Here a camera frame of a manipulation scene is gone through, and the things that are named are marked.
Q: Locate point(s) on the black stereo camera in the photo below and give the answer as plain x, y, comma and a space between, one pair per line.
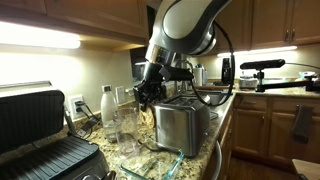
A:
263, 64

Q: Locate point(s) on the clear glass baking dish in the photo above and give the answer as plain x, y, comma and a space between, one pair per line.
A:
173, 166

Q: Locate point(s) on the white paper towel roll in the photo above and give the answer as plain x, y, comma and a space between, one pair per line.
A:
198, 76

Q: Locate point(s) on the white switch plate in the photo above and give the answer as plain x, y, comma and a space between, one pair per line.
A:
120, 95

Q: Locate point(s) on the brown bread slice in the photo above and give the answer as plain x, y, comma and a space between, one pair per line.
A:
148, 118

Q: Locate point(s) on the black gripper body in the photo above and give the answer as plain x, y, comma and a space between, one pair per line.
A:
151, 80

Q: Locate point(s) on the wooden lower cabinet with towel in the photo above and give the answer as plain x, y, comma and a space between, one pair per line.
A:
250, 133

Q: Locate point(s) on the dark hanging towel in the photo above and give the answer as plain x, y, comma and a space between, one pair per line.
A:
302, 123

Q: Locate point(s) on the small white kitchen appliance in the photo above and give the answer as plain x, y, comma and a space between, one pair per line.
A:
248, 82

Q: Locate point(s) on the chrome kitchen faucet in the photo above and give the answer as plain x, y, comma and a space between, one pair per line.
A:
182, 86

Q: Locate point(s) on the black panini grill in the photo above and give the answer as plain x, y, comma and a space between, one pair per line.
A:
30, 116

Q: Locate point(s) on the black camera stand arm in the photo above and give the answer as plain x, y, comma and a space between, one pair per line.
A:
283, 85

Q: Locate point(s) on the white wall outlet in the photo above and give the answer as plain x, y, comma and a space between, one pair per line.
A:
71, 111

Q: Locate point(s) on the black countertop appliance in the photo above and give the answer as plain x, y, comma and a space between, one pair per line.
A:
225, 71

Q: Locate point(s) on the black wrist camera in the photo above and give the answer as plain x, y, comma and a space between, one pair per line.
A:
176, 72

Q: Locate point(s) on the light wooden table top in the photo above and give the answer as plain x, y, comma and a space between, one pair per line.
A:
308, 168

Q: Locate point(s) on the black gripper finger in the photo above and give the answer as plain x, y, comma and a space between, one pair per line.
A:
137, 97
144, 106

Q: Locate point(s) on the clear bottle with black cap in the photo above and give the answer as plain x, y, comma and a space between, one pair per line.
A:
108, 110

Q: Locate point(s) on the wooden counter drawers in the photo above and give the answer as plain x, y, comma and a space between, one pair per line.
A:
226, 140

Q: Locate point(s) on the stainless steel toaster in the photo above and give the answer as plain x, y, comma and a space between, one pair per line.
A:
180, 126

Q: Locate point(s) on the wooden upper cabinet over light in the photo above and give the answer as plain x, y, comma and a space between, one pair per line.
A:
100, 16

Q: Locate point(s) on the wooden upper corner cabinet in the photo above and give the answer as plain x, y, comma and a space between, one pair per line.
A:
270, 23

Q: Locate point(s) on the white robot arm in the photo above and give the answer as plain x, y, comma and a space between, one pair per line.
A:
186, 20

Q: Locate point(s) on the stainless steel sink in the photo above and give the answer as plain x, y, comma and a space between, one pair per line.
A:
216, 98

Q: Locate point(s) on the long under-cabinet light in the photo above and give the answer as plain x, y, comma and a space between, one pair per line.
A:
36, 36

